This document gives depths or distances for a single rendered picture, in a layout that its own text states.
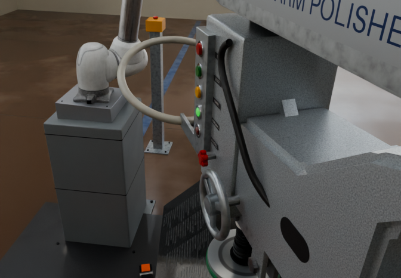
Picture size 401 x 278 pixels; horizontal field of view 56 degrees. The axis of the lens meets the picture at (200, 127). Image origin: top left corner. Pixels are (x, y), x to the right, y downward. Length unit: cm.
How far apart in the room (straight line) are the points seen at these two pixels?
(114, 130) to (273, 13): 141
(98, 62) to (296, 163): 147
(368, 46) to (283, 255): 40
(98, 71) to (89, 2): 642
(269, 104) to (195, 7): 709
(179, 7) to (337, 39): 743
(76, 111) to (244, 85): 138
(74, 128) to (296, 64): 141
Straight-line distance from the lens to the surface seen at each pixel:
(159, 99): 300
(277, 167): 64
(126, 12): 197
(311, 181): 56
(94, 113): 196
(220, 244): 118
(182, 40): 167
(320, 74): 80
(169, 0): 787
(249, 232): 92
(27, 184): 303
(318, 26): 50
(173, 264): 139
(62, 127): 199
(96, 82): 197
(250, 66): 71
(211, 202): 79
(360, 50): 44
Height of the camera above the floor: 170
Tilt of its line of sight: 28 degrees down
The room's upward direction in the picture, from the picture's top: 2 degrees clockwise
